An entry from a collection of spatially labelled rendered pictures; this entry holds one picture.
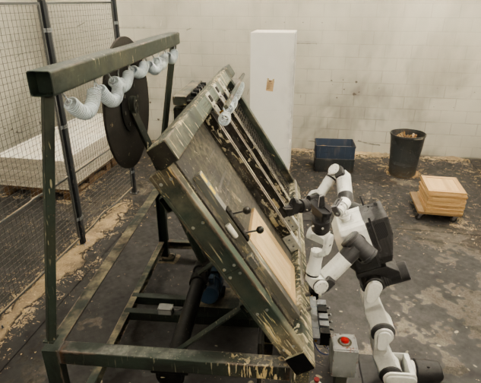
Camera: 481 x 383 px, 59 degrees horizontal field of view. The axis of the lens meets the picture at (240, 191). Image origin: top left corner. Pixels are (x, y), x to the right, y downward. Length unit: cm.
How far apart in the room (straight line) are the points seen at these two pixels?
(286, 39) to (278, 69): 39
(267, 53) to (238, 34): 155
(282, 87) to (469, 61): 309
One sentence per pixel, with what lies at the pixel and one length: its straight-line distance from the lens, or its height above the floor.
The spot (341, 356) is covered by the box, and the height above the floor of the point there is 89.
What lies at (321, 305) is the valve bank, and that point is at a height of 76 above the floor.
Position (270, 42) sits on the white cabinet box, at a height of 192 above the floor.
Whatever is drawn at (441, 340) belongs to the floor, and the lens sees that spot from 391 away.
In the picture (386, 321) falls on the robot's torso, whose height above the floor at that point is 70.
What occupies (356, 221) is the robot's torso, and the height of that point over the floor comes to 136.
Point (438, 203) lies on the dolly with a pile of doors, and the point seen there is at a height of 26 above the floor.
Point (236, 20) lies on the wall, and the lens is 755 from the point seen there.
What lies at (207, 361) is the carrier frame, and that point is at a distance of 232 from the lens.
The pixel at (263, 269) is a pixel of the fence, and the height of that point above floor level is 119.
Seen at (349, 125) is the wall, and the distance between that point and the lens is 768.
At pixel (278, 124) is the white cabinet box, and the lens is 625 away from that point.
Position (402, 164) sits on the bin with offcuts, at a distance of 679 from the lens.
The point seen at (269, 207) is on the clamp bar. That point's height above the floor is 121.
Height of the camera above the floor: 244
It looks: 24 degrees down
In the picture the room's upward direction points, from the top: straight up
